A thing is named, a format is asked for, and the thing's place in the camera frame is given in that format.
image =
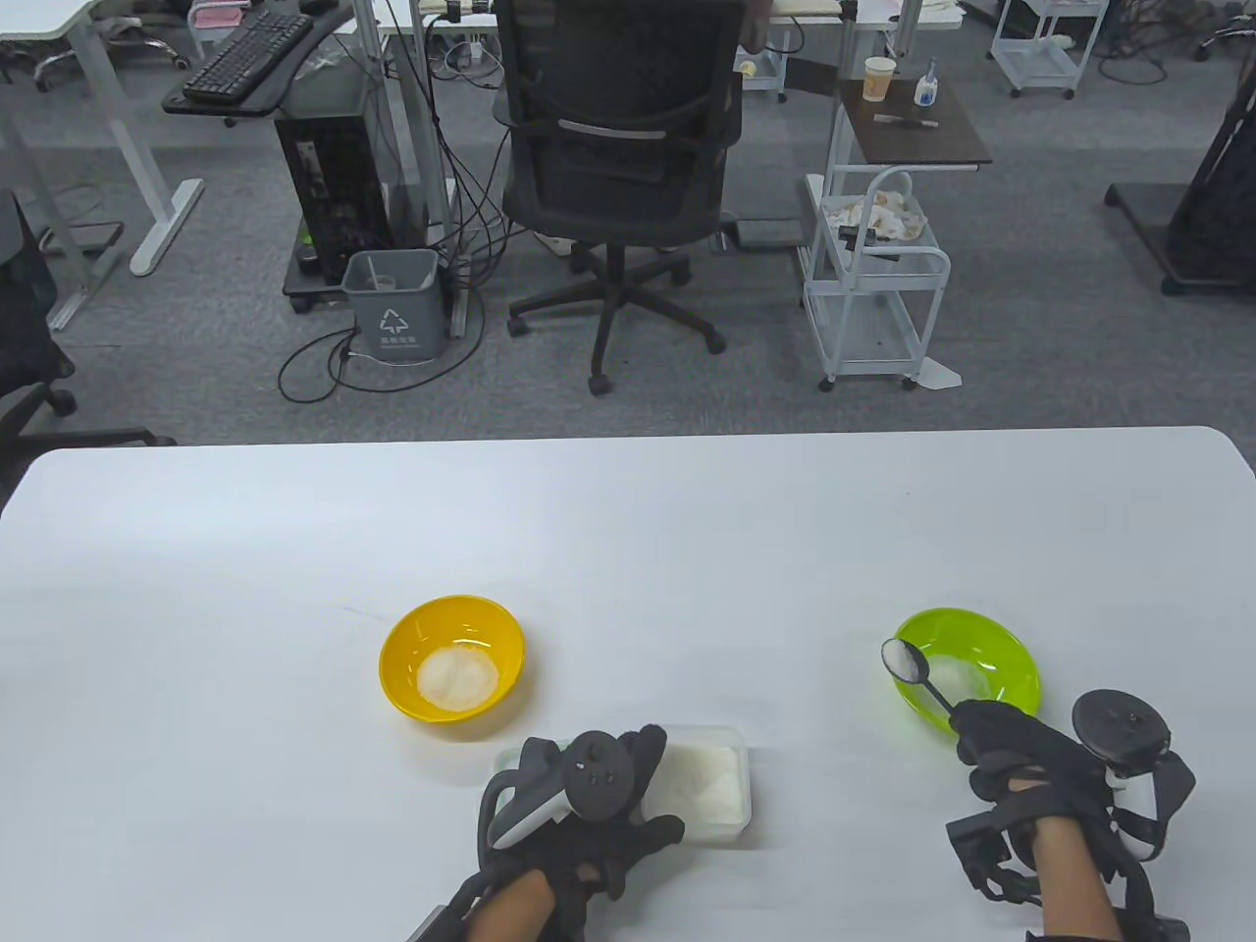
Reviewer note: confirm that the person's right hand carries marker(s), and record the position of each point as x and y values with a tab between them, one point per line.
1030	765

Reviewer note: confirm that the person's left hand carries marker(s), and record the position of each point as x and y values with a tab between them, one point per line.
599	844

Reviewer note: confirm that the clear plastic sugar container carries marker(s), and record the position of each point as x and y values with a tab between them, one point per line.
706	835

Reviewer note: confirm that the green bowl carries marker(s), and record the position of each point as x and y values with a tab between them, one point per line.
1006	657

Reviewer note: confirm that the small white sugar heap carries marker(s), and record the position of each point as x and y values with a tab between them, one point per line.
962	677
901	659
456	677

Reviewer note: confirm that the black spoon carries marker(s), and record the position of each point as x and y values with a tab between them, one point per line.
940	695

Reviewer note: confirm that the clear container lid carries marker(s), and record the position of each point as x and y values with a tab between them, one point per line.
504	765

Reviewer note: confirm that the yellow bowl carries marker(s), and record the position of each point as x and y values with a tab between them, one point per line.
417	633

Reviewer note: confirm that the person's right forearm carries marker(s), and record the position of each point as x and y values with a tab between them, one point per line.
1070	873

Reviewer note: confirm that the person's left forearm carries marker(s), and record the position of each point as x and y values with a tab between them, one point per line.
505	913

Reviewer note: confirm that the black and white controller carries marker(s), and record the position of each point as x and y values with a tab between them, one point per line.
599	773
1119	728

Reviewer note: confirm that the white rolling basket cart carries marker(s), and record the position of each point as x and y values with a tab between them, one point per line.
868	324

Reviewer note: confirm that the grey waste bin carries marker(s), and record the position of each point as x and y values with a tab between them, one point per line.
397	314

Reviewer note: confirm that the crumpled white cloth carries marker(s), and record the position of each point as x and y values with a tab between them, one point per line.
888	211

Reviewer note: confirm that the black equipment stand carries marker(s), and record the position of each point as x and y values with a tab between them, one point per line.
1217	216

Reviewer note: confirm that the dark brown side table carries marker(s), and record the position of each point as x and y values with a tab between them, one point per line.
903	147

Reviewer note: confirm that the dark pen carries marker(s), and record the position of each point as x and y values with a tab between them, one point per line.
905	120

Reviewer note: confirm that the small white bottle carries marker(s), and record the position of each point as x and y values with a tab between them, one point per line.
925	90

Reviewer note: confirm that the black mesh office chair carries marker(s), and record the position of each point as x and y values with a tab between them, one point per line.
618	147

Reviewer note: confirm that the paper cup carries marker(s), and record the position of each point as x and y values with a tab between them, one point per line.
879	78

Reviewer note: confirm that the black computer tower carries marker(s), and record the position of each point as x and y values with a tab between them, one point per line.
329	186

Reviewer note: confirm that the small white cart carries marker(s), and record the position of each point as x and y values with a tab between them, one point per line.
765	69

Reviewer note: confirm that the black armchair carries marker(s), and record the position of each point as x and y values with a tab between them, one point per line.
25	314

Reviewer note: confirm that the black keyboard tray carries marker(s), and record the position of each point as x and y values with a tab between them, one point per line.
285	90

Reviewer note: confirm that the black keyboard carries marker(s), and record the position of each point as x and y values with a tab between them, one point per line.
245	54

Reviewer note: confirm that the pink box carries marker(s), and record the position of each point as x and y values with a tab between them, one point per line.
216	15

